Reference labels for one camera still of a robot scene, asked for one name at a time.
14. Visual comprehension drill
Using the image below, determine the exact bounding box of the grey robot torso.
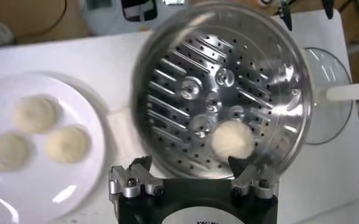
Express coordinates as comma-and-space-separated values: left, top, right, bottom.
80, 0, 168, 34

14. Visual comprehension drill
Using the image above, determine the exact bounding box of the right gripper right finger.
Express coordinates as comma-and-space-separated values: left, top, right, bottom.
227, 156, 280, 200

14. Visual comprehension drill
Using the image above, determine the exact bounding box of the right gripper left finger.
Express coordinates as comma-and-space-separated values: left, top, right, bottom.
108, 155, 165, 203

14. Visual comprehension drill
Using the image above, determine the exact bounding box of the white steamed baozi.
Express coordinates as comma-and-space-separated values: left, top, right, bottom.
13, 96, 60, 133
44, 126, 91, 164
0, 132, 32, 173
211, 120, 255, 161

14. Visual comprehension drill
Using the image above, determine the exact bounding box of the glass pot lid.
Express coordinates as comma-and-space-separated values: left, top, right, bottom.
302, 47, 359, 145

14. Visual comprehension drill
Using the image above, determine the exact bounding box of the white round plate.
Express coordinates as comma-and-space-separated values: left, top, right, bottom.
0, 72, 107, 224

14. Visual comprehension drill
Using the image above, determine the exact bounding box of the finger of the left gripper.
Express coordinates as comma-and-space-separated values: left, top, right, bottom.
321, 0, 335, 19
279, 0, 293, 31

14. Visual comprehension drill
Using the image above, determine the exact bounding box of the stainless steel steamer basket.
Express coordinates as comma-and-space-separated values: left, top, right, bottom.
131, 2, 314, 180

